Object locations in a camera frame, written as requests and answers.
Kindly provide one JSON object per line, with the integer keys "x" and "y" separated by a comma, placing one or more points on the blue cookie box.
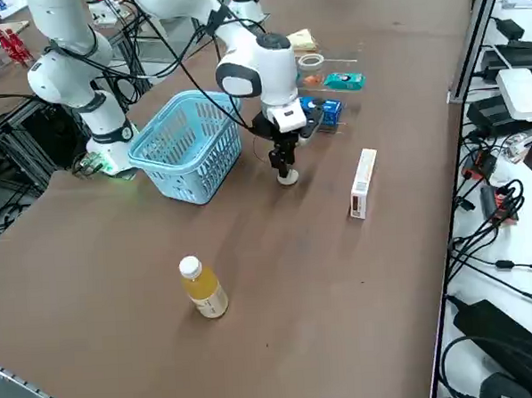
{"x": 332, "y": 108}

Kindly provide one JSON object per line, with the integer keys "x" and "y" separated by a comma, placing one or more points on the aluminium frame post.
{"x": 476, "y": 36}

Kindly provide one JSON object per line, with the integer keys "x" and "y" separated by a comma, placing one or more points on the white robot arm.
{"x": 272, "y": 69}
{"x": 247, "y": 4}

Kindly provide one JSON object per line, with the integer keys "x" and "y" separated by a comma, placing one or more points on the white router box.
{"x": 521, "y": 92}

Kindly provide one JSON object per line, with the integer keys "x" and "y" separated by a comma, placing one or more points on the large black power adapter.
{"x": 496, "y": 329}

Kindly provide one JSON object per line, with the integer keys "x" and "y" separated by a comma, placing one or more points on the triangular wrapped sandwich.
{"x": 304, "y": 38}

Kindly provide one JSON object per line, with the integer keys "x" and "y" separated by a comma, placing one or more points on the clear acrylic display shelf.
{"x": 344, "y": 65}

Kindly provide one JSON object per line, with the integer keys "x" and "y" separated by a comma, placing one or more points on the white cardboard box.
{"x": 363, "y": 180}

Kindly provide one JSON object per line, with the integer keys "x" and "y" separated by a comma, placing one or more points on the red soda bottle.
{"x": 21, "y": 51}
{"x": 4, "y": 43}

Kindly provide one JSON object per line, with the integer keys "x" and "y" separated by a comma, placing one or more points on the teal snack packet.
{"x": 344, "y": 81}

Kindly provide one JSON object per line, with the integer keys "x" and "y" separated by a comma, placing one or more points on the light blue plastic basket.
{"x": 189, "y": 185}

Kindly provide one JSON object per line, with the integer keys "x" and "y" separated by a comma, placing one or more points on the small black power adapter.
{"x": 510, "y": 28}

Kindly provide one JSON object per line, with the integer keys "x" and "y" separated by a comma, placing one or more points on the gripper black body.
{"x": 313, "y": 120}

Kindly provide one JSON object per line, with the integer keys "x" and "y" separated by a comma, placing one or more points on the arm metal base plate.
{"x": 90, "y": 163}

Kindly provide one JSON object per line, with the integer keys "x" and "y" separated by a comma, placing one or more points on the yellow juice bottle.
{"x": 206, "y": 291}

